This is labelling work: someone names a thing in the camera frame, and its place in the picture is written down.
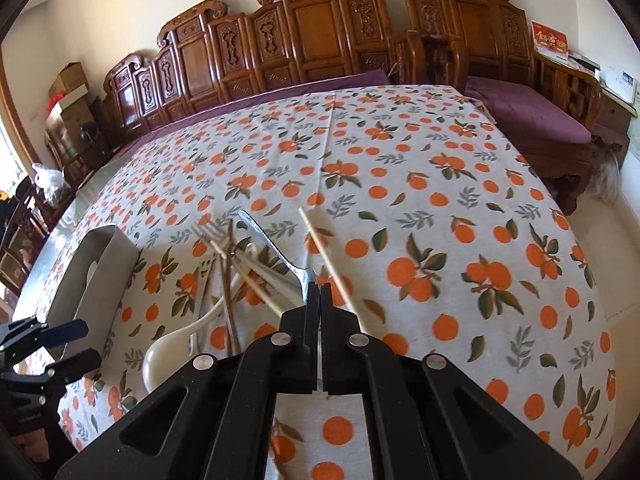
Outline carved wooden bench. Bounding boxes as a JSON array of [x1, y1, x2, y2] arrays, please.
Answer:
[[102, 0, 401, 133]]

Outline slotted metal utensil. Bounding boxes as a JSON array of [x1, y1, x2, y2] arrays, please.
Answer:
[[190, 257, 217, 356]]

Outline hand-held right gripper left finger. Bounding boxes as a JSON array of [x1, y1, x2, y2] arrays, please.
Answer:
[[54, 282, 321, 480]]

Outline wooden side table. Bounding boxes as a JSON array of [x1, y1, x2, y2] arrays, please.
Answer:
[[595, 85, 638, 161]]

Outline white topped cardboard box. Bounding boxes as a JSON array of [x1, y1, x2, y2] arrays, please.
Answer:
[[45, 92, 93, 136]]

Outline red desk calendar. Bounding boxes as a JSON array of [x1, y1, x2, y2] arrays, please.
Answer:
[[530, 21, 571, 63]]

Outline dark wooden dining chair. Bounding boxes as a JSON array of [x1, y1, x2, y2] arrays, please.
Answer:
[[0, 175, 56, 296]]

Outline light wooden chopstick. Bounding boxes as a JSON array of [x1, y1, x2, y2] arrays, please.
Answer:
[[209, 240, 284, 317], [298, 207, 375, 337]]

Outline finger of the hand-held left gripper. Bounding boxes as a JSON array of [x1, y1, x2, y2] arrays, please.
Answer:
[[0, 317, 90, 357], [0, 350, 103, 397]]

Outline white fluffy object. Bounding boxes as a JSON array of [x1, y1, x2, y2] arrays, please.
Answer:
[[587, 150, 621, 206]]

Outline carved wooden armchair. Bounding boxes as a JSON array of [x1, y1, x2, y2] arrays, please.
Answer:
[[392, 0, 603, 213]]

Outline brown wooden chopstick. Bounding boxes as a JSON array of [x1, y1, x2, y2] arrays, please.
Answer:
[[227, 219, 242, 354], [219, 255, 235, 354]]

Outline wooden chair with boxes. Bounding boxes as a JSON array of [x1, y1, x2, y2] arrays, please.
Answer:
[[45, 125, 108, 191]]

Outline white plastic bag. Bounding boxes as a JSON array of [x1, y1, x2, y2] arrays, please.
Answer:
[[31, 162, 66, 201]]

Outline grey metal container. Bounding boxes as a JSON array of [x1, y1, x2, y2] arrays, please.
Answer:
[[44, 225, 141, 361]]

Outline orange print tablecloth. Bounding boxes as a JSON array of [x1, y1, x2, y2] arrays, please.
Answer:
[[30, 84, 617, 480]]

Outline brown cardboard box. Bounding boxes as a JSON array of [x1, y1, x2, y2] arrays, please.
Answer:
[[47, 62, 90, 98]]

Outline purple armchair cushion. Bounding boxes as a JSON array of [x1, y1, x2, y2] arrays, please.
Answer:
[[465, 76, 593, 145]]

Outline metal spoon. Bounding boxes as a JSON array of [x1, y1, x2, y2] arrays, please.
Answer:
[[236, 210, 319, 308]]

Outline purple bench cushion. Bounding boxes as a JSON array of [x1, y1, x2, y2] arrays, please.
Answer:
[[120, 71, 391, 151]]

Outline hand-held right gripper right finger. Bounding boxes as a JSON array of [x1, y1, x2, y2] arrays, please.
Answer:
[[322, 284, 583, 480]]

